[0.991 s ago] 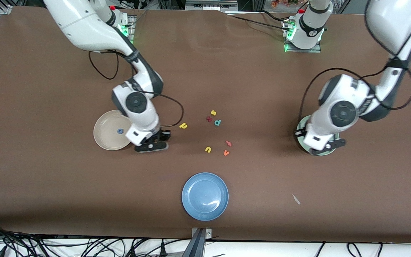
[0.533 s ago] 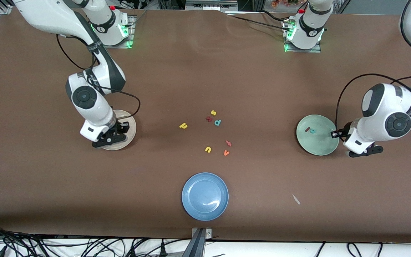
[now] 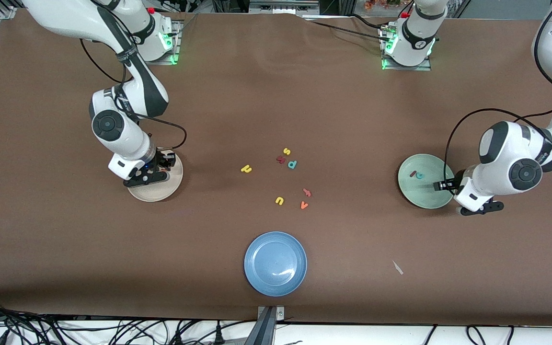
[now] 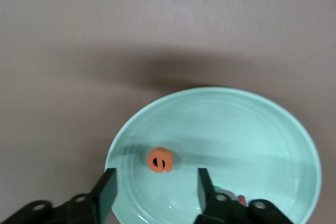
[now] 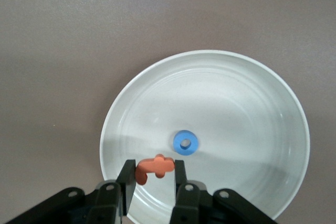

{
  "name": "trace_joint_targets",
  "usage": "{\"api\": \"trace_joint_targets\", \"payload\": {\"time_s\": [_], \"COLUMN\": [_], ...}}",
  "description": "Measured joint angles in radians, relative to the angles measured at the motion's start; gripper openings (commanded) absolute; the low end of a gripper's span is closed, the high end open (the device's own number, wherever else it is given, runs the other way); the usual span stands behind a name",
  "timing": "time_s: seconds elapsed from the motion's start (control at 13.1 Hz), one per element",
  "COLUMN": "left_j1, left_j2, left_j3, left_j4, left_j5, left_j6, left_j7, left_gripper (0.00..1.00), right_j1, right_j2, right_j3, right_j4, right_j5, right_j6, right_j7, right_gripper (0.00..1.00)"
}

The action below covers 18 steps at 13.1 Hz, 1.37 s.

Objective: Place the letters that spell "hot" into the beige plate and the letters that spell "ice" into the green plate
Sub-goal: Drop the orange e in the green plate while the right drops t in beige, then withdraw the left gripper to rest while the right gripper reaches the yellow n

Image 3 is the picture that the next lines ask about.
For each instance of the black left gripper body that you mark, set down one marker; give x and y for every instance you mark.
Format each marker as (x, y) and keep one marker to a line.
(455, 184)

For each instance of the beige brown plate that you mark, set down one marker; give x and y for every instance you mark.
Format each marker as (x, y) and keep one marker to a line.
(161, 191)

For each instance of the white paper scrap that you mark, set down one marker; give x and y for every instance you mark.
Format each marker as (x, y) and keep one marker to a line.
(397, 267)

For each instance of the grey power strip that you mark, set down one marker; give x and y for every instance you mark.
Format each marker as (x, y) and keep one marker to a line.
(283, 6)

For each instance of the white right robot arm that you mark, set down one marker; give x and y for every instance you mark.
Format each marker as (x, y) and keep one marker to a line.
(122, 139)

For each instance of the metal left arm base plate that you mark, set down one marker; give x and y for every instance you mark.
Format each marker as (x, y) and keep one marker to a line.
(427, 64)

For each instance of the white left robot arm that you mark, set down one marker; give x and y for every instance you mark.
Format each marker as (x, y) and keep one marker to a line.
(511, 158)

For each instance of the green plate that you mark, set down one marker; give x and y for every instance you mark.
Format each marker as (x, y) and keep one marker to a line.
(419, 191)

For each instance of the brown table cover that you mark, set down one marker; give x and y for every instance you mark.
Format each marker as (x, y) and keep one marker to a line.
(65, 239)

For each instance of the yellow letter u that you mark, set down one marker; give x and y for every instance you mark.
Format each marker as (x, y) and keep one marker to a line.
(278, 201)

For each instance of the blue plate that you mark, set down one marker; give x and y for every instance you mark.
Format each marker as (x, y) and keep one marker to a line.
(275, 263)

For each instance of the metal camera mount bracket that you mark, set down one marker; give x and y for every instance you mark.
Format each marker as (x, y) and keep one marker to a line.
(270, 316)

